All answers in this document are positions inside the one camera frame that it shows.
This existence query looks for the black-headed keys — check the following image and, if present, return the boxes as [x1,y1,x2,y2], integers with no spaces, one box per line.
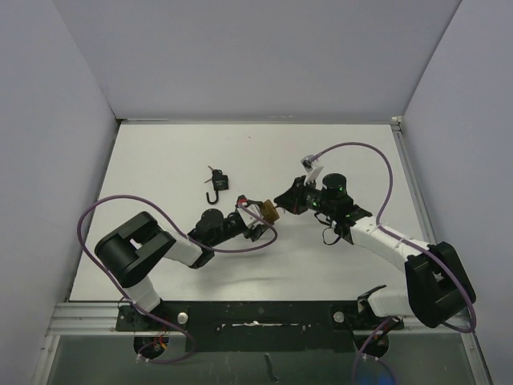
[204,165,224,184]

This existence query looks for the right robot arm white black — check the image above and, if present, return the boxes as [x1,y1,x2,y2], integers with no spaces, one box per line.
[274,173,476,328]

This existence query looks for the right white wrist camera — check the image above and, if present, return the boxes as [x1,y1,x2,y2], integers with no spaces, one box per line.
[301,155,324,186]

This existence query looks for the brass padlock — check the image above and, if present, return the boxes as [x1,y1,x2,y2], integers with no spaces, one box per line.
[259,200,280,224]

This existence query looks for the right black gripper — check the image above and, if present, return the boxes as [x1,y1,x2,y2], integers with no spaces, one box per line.
[274,176,334,217]

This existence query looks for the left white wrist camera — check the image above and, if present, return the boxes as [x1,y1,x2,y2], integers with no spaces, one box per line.
[236,204,261,229]

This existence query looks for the black padlock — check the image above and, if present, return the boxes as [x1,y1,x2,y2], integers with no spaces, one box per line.
[205,174,229,205]

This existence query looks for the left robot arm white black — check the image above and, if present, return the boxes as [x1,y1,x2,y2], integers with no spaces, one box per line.
[95,196,278,330]

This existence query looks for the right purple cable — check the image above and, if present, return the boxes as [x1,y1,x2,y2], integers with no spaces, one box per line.
[312,142,479,385]

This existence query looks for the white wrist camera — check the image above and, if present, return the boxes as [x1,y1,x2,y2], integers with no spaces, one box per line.
[236,204,261,229]
[301,155,324,186]

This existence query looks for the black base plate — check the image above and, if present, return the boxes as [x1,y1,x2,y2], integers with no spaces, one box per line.
[115,301,404,359]

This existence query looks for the aluminium right rail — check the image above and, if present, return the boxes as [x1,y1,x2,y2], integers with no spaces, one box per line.
[390,115,492,384]

